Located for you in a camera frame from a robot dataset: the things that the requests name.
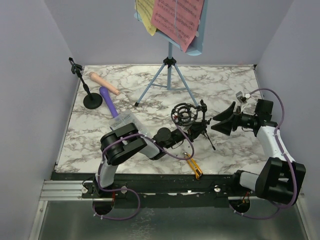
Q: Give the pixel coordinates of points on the clear plastic screw box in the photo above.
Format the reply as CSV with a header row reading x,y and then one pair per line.
x,y
127,117

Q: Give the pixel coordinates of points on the yellow utility knife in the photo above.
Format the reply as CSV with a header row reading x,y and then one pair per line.
x,y
193,165

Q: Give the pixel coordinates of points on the black round-base mic stand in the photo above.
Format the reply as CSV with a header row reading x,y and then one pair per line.
x,y
92,100

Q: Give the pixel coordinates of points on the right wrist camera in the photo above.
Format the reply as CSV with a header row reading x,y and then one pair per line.
x,y
242,97

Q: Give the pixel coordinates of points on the yellow sheet music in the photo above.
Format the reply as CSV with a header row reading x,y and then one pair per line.
x,y
144,10

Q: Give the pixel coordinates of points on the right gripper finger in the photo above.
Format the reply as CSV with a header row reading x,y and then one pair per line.
x,y
225,127
226,115

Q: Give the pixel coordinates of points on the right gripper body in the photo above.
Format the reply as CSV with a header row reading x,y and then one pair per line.
x,y
237,120

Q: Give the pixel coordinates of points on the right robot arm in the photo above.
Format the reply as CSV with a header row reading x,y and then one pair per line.
x,y
281,178

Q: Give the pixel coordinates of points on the beige microphone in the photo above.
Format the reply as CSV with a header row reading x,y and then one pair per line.
x,y
102,82

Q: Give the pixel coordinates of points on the pink sheet music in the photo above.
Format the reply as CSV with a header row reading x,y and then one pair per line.
x,y
180,21

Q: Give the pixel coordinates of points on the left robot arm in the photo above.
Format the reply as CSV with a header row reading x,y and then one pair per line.
x,y
123,143

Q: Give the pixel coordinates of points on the black tripod mic stand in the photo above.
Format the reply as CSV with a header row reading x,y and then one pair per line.
x,y
185,114

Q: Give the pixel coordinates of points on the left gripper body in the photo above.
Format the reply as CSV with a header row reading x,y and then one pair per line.
x,y
190,133

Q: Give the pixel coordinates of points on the purple microphone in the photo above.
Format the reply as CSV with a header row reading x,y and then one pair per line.
x,y
104,92

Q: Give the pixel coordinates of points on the light blue music stand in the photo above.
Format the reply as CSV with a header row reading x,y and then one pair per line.
x,y
195,49

